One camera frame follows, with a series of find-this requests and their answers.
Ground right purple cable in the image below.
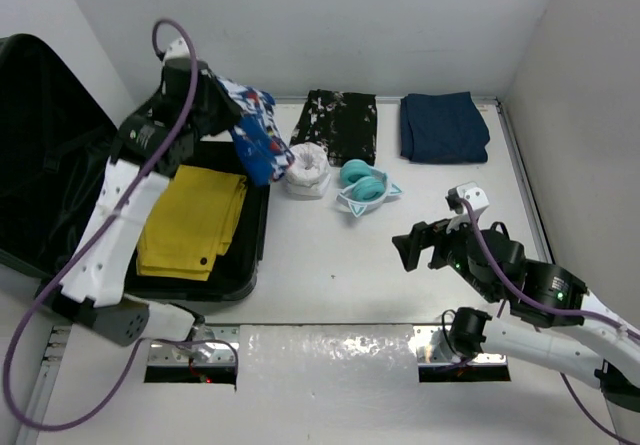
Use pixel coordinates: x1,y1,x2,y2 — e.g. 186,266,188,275
458,198,640,445

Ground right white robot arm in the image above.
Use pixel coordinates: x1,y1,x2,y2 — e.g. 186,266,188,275
392,219,639,412

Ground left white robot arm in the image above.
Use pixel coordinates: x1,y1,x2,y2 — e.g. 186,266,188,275
40,57,239,346

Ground purple cable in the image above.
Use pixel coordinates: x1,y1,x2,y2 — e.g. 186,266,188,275
2,18,241,432
458,198,640,445

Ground white rolled cloth bundle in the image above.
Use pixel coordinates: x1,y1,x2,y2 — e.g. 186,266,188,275
285,142,331,199

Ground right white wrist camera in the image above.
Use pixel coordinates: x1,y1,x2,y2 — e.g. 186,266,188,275
445,182,490,223

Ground navy garment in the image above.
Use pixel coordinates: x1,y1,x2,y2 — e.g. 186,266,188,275
400,92,490,165

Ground yellow pants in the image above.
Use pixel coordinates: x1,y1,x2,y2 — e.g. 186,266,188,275
136,165,248,282

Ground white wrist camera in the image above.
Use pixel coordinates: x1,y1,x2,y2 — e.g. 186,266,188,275
161,38,191,63
445,182,490,223

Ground blue white patterned shorts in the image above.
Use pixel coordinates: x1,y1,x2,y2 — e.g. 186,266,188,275
216,76,295,186

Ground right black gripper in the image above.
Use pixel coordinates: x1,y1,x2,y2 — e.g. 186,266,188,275
391,207,497,302

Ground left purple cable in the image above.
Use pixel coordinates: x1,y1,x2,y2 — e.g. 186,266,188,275
2,18,241,432

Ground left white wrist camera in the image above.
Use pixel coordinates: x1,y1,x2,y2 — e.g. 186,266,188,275
161,38,191,63

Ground teal cat-ear headphones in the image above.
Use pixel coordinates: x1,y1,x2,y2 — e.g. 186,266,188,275
336,159,403,218

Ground black white patterned garment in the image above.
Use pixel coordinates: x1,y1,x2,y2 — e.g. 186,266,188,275
290,89,378,167

